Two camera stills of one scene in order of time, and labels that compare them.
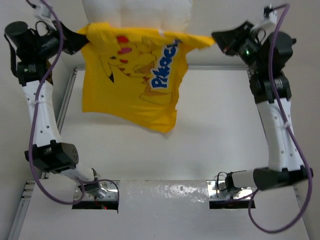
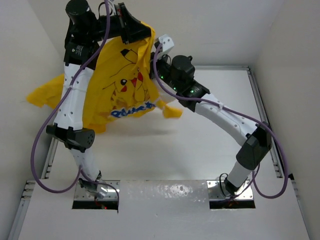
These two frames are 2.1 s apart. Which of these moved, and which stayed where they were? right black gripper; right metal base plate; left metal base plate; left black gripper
Moved: left black gripper; right black gripper
Stayed: left metal base plate; right metal base plate
